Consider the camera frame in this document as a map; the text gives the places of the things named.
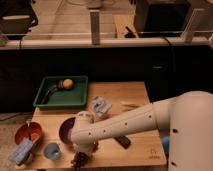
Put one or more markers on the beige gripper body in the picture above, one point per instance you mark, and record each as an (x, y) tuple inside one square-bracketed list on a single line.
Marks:
[(88, 149)]

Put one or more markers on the dark red grape bunch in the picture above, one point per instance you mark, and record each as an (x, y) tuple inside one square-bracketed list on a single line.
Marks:
[(79, 160)]

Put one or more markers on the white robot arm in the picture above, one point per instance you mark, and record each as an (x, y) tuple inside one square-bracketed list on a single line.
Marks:
[(187, 117)]

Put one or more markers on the purple bowl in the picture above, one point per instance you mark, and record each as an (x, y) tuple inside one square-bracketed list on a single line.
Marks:
[(64, 131)]

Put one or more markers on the blue cup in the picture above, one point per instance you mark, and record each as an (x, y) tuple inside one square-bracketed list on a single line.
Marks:
[(52, 151)]

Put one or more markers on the black remote control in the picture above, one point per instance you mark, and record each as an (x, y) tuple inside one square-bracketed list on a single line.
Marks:
[(123, 141)]

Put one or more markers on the green plastic tray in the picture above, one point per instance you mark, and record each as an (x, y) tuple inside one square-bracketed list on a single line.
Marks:
[(63, 99)]

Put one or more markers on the pale green bean pods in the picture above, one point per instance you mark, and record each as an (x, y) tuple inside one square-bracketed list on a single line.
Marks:
[(128, 106)]

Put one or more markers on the red bowl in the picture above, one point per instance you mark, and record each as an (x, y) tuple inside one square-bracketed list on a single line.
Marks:
[(31, 131)]

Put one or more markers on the blue sponge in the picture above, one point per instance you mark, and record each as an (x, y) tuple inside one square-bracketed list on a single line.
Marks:
[(22, 152)]

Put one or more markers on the orange fruit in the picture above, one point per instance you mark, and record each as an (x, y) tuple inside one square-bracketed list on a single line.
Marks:
[(68, 84)]

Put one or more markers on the blue box on floor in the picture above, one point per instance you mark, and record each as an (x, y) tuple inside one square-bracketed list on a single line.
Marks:
[(165, 144)]

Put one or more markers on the black monitor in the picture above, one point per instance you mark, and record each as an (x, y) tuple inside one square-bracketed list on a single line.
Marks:
[(160, 15)]

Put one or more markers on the black office chair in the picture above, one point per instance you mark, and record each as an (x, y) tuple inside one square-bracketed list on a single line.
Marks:
[(16, 18)]

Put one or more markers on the black handled brush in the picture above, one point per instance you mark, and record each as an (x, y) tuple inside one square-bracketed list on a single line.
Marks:
[(52, 89)]

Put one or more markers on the metal post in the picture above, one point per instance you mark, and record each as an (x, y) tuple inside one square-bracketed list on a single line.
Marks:
[(95, 27)]

